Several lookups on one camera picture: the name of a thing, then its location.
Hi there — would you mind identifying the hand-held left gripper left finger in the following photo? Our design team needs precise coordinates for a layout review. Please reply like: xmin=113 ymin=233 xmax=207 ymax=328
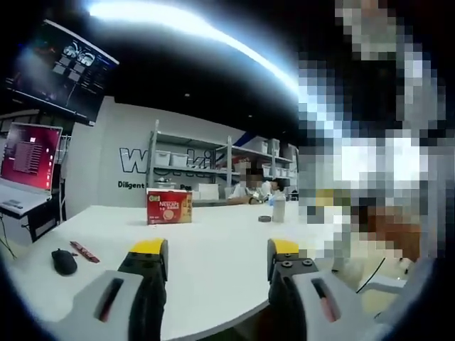
xmin=56 ymin=238 xmax=169 ymax=341

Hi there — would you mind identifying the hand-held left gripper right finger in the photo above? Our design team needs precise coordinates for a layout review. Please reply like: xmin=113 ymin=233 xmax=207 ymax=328
xmin=267 ymin=238 xmax=385 ymax=341

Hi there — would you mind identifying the red coffee pouch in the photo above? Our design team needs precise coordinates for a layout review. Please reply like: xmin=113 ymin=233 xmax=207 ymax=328
xmin=68 ymin=240 xmax=101 ymax=264

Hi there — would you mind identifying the glass jar cup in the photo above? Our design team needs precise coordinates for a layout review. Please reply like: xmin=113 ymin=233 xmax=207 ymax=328
xmin=272 ymin=194 xmax=287 ymax=223

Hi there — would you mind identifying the red coffee carton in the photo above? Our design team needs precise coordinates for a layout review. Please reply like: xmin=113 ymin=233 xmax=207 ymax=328
xmin=146 ymin=188 xmax=194 ymax=226

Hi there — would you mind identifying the black computer mouse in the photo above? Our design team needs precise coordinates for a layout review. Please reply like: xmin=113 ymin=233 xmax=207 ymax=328
xmin=50 ymin=248 xmax=78 ymax=276

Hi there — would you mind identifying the black-legged laptop desk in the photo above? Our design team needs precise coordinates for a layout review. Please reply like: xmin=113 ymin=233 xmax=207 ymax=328
xmin=0 ymin=198 xmax=69 ymax=247

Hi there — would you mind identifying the group of white storage bins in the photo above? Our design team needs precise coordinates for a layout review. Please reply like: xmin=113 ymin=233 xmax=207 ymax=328
xmin=155 ymin=139 xmax=299 ymax=179

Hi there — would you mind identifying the white laptop red screen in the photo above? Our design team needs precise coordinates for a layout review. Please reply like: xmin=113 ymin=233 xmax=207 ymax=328
xmin=0 ymin=121 xmax=63 ymax=216

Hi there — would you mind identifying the grey metal storage shelf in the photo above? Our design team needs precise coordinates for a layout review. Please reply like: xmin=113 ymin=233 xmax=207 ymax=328
xmin=149 ymin=119 xmax=299 ymax=207

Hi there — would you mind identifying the long ceiling light strip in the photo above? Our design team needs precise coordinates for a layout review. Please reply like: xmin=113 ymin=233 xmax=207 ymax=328
xmin=88 ymin=0 xmax=300 ymax=104

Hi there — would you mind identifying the black device cable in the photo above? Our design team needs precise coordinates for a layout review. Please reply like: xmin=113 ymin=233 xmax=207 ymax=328
xmin=355 ymin=256 xmax=387 ymax=294

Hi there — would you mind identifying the large wall monitor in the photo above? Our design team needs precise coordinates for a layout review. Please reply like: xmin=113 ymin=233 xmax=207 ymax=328
xmin=5 ymin=19 xmax=120 ymax=127

